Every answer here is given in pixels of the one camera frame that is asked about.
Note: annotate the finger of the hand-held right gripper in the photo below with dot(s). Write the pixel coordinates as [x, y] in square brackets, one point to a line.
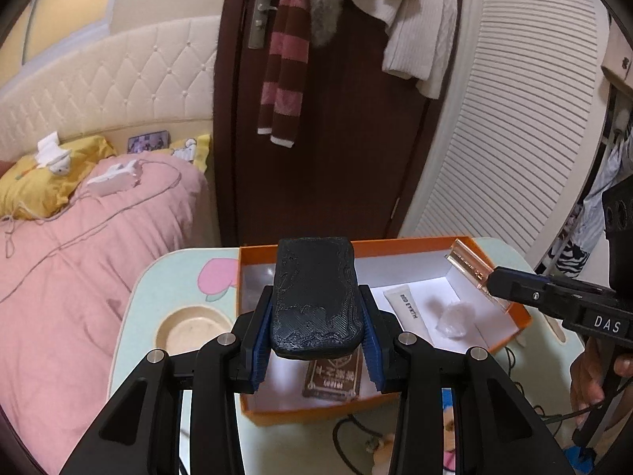
[534, 292]

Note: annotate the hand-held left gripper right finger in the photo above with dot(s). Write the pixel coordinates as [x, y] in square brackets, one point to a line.
[373, 361]

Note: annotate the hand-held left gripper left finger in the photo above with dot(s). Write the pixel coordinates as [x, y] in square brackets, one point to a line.
[261, 356]

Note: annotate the dark brown packet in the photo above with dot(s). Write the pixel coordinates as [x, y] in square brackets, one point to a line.
[329, 381]

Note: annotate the clear rectangular bottle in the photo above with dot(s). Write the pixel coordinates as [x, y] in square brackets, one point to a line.
[470, 264]

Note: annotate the orange cardboard box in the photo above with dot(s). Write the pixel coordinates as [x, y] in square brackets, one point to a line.
[316, 411]

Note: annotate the black marbled pouch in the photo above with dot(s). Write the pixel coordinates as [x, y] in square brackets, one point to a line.
[316, 297]

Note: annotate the white plastic wrap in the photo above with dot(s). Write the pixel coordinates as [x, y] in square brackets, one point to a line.
[455, 321]

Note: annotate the plush dog with blue cap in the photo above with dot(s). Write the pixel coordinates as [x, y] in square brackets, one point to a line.
[449, 430]

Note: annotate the person's right hand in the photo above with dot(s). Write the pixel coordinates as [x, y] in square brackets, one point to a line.
[588, 381]

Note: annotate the zebra print cloth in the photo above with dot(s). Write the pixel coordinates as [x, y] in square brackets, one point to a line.
[573, 252]

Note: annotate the white tube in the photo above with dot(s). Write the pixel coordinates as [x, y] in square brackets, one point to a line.
[403, 304]

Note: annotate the hanging pale cloth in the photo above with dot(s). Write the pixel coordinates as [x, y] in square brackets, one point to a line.
[613, 158]

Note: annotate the white louvered wardrobe door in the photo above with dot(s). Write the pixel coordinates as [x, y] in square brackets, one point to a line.
[519, 109]

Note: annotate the pink blanket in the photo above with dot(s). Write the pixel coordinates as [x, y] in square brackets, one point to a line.
[74, 282]

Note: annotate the dark brown door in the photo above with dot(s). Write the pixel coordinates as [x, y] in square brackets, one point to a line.
[346, 158]

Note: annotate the yellow cartoon pillow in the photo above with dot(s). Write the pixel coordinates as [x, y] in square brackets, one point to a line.
[193, 151]

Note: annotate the white tissue on pillow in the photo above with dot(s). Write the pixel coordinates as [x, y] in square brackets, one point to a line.
[54, 156]

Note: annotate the red pink striped scarf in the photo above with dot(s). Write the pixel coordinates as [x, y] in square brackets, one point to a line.
[287, 59]

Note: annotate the white knit sweater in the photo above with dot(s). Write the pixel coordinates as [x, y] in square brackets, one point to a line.
[410, 20]

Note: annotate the cream tufted headboard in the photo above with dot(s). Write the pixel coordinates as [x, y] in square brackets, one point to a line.
[123, 74]

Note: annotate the grey fur trim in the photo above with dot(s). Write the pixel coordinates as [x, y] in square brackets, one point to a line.
[326, 5]

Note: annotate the small photo frame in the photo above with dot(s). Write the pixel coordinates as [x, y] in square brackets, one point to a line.
[148, 142]

